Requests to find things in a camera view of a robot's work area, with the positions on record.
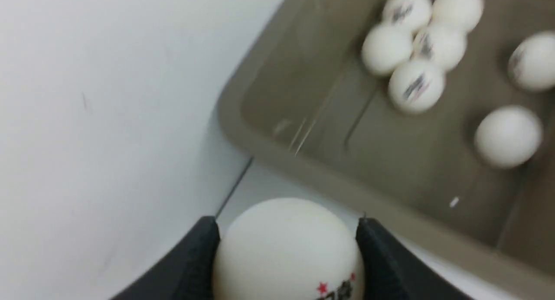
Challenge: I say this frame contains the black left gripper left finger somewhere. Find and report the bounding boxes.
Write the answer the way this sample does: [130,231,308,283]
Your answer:
[113,216,220,300]

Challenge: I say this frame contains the brown plastic bin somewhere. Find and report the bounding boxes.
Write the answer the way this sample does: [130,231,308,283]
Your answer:
[219,0,554,300]

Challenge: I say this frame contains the white plain ball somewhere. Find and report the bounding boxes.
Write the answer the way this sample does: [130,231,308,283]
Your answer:
[361,23,413,77]
[507,30,555,93]

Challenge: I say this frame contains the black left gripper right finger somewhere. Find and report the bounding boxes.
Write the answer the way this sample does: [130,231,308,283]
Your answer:
[356,218,471,300]

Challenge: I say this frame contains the white ball with logo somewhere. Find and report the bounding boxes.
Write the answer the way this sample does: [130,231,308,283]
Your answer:
[412,23,467,72]

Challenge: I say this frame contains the white ball cluster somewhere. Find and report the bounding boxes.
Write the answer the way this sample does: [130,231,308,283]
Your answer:
[474,105,543,169]
[387,58,446,114]

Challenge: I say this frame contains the white ball red STIGA logo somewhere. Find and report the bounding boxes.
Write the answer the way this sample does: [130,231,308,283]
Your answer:
[381,0,432,34]

